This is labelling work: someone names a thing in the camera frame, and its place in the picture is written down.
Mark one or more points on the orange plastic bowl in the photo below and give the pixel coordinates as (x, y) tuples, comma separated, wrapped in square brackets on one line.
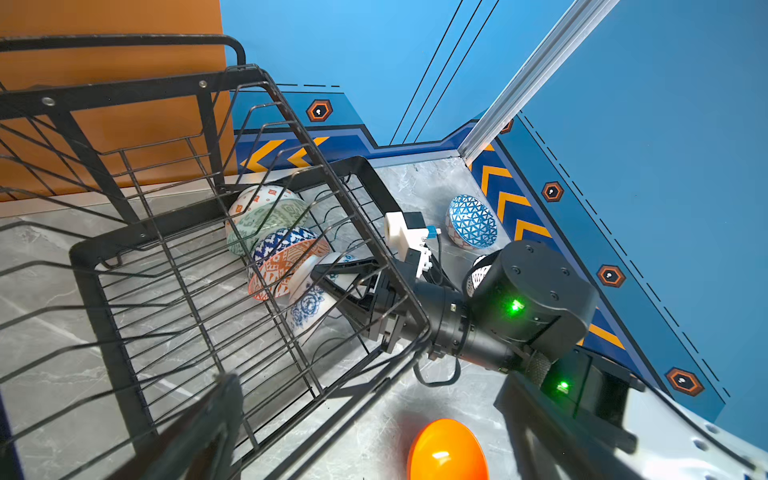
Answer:
[(446, 449)]

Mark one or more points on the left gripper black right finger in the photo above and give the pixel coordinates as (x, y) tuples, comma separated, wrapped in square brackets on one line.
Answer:
[(546, 443)]

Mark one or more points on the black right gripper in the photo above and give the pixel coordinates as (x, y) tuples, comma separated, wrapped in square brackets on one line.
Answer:
[(390, 320)]

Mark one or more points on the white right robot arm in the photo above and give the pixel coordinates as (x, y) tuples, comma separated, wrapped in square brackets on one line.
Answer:
[(570, 412)]

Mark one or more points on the dark blue patterned bowl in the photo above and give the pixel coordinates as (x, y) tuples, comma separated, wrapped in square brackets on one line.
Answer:
[(470, 224)]

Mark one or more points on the aluminium corner post right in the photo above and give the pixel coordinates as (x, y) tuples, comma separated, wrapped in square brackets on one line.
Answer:
[(570, 31)]

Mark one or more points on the green patterned ceramic bowl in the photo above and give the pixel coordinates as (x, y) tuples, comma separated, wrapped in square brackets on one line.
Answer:
[(260, 211)]

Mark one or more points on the black wire dish rack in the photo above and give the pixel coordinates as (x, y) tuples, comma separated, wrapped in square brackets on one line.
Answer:
[(121, 304)]

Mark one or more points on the red patterned ceramic bowl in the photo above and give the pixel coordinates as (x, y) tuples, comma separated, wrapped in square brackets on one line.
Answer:
[(278, 256)]

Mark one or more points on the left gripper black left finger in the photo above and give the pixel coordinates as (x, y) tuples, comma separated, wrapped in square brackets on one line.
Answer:
[(200, 442)]

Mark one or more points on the white lattice patterned bowl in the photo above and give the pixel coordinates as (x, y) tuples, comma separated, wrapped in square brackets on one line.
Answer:
[(477, 273)]

